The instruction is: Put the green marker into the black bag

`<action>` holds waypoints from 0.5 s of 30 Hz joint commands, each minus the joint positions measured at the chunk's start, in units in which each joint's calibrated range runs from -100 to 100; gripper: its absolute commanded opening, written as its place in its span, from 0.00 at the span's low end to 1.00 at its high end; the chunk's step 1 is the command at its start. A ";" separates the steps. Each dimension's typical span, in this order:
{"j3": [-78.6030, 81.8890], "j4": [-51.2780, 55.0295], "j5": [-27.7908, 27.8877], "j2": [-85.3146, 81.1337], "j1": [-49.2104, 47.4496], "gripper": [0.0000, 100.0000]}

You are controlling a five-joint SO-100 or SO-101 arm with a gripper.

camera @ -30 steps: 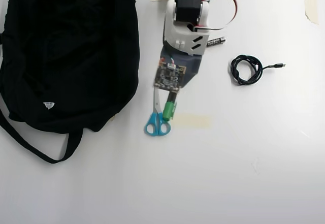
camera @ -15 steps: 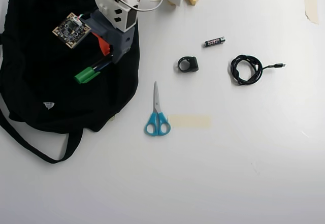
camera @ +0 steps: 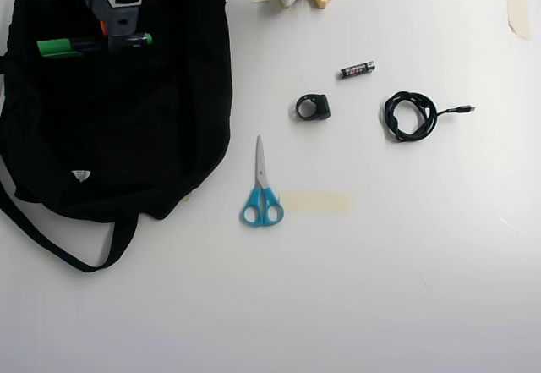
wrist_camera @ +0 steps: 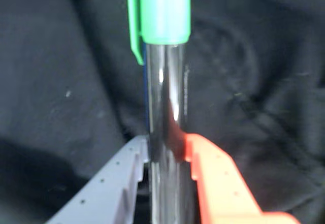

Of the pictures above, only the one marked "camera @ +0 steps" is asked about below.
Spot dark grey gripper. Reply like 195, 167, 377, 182
52, 0, 148, 53

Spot green and black marker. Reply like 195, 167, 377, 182
36, 31, 154, 59

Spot black fabric bag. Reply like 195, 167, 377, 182
0, 0, 234, 273

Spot black AAA battery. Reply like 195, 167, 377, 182
337, 62, 376, 80

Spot wide beige masking tape strip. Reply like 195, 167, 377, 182
279, 190, 354, 214

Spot scissors with blue handles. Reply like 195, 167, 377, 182
239, 134, 285, 228

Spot black ring-shaped strap device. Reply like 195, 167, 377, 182
294, 93, 331, 123

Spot coiled black USB cable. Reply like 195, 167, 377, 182
382, 90, 477, 144

